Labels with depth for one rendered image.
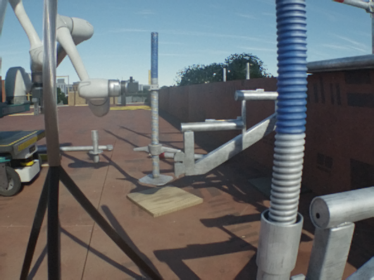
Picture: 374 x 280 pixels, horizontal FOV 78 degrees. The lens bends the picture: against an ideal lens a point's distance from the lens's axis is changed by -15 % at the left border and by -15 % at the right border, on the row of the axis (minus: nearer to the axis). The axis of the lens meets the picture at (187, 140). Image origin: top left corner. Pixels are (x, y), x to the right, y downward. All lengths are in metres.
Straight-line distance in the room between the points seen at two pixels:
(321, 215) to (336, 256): 0.08
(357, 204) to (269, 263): 0.16
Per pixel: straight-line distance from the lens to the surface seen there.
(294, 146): 0.33
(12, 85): 2.08
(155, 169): 1.41
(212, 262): 0.98
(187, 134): 1.40
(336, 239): 0.43
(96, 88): 1.33
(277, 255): 0.37
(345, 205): 0.42
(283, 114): 0.33
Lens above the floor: 0.57
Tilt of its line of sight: 10 degrees down
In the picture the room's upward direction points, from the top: straight up
